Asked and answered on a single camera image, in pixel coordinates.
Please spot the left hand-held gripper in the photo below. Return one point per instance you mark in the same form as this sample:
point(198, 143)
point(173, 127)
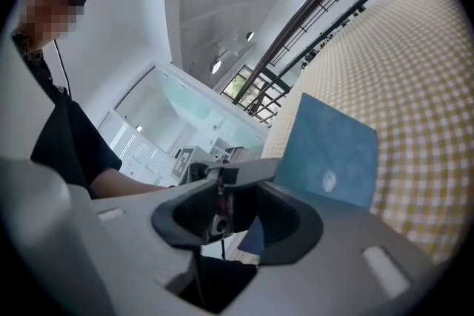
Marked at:
point(185, 163)

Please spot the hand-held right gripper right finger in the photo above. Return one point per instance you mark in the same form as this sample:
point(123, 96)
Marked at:
point(352, 251)

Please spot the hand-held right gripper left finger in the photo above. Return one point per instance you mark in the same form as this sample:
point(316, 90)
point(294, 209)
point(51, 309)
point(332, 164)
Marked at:
point(122, 233)

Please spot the person's left forearm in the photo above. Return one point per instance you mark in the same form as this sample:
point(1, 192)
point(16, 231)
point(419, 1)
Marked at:
point(122, 185)

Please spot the white ribbed panel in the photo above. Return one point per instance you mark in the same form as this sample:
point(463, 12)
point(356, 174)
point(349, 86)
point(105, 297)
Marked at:
point(148, 163)

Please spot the black framed window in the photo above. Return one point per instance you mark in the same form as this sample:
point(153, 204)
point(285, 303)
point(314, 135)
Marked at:
point(240, 85)

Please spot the teal glass panel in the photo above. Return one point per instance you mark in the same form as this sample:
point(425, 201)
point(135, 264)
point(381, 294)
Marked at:
point(192, 103)

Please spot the person in dark shirt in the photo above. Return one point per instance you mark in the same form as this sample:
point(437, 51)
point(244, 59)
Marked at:
point(74, 137)

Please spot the round ceiling light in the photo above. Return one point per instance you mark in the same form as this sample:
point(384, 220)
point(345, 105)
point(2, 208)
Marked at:
point(216, 66)
point(250, 36)

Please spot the black metal railing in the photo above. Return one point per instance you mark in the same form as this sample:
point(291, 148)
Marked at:
point(301, 16)

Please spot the round table with checked cloth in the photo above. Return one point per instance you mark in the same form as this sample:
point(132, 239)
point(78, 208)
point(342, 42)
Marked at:
point(407, 85)

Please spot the black white striped shirt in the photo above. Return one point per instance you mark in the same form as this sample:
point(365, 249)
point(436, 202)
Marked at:
point(31, 55)

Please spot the person's head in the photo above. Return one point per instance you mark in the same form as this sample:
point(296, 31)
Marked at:
point(48, 11)

